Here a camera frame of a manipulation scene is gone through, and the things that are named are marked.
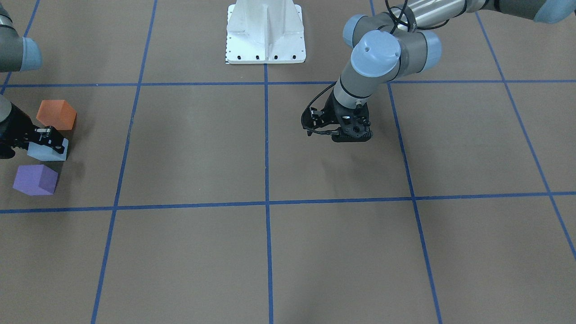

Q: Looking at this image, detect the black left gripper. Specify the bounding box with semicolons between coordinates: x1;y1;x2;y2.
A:
301;94;373;142

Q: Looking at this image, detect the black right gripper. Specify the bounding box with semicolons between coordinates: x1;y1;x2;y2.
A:
0;104;65;159

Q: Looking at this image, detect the light blue foam block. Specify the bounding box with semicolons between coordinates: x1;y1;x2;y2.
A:
27;138;69;162

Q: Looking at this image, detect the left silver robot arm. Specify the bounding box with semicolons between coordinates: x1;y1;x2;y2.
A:
301;0;575;142

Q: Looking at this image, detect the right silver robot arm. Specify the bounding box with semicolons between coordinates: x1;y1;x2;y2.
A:
0;8;68;162

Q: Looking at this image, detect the orange foam block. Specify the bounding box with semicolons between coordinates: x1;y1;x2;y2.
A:
36;100;77;131

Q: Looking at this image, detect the purple foam block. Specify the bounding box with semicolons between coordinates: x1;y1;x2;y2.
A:
13;164;59;196

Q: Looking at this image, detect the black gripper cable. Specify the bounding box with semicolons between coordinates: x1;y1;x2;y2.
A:
301;0;432;136

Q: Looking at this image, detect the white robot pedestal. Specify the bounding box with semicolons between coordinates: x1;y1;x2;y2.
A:
225;0;306;64

